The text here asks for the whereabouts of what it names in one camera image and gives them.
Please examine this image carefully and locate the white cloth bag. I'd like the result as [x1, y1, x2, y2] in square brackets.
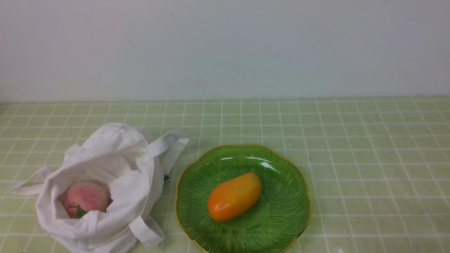
[10, 122, 190, 253]

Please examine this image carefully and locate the pink peach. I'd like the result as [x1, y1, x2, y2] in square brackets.
[62, 182, 109, 219]

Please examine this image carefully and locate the orange mango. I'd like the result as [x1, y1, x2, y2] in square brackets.
[207, 172, 263, 222]

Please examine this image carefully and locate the green glass plate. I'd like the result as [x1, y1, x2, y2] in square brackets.
[174, 144, 312, 253]

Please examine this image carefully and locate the green checkered tablecloth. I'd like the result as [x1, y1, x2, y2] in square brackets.
[0, 96, 450, 253]

